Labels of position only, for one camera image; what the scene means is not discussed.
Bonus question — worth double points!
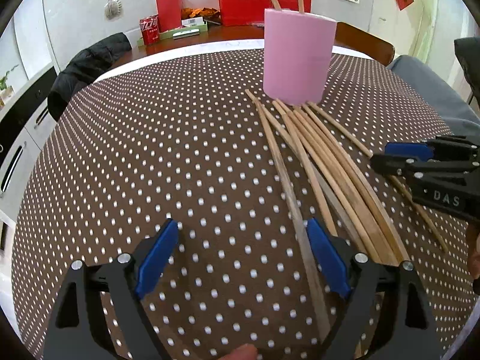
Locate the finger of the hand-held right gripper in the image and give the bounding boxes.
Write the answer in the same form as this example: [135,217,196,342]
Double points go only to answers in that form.
[370,153,471,186]
[384,135,479,162]

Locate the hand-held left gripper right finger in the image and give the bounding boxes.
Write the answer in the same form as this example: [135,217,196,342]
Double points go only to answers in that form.
[305,217,437,360]

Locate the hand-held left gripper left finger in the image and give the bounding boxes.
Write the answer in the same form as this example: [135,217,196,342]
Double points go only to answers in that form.
[43,218,180,360]

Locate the pile of wooden chopsticks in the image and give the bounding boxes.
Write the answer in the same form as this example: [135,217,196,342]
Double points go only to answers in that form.
[245,89,411,346]

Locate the pink cup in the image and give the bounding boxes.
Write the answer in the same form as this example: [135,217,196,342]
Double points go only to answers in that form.
[262,7,337,106]

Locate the person's right hand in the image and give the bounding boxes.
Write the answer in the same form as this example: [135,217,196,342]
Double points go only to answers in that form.
[466,222,480,282]

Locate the person's left hand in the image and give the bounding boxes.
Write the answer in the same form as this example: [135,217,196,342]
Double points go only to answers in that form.
[225,344,259,360]

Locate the grey jacket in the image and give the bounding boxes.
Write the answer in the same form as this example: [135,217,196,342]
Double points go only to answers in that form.
[388,54,480,151]

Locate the dark cloth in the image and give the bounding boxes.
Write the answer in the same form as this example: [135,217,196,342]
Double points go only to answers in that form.
[454,37,480,106]

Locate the brown polka dot tablecloth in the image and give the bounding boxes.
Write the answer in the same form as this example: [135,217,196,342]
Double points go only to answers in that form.
[10,47,480,360]

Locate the wooden chair back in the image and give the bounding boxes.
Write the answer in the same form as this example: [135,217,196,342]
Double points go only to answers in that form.
[333,22,396,67]

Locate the white door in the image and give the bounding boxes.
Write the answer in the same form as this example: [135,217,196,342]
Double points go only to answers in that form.
[422,0,474,59]

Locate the black and white cabinet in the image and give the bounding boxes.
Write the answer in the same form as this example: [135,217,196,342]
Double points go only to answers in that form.
[0,60,61,200]

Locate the black jacket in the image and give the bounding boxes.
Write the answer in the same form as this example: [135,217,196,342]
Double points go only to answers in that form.
[47,32,133,121]

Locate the green tray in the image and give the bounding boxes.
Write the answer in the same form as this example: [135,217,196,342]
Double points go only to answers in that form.
[159,18,208,41]

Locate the green plant in vase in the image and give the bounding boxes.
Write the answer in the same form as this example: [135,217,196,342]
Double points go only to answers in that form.
[0,64,20,101]

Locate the orange snack packets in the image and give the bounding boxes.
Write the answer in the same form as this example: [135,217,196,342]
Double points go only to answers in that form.
[182,6,221,22]

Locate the red box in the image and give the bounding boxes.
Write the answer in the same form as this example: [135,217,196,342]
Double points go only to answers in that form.
[156,0,184,33]

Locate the hanging keys with ornament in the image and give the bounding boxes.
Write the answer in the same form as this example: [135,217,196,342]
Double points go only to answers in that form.
[104,0,124,21]

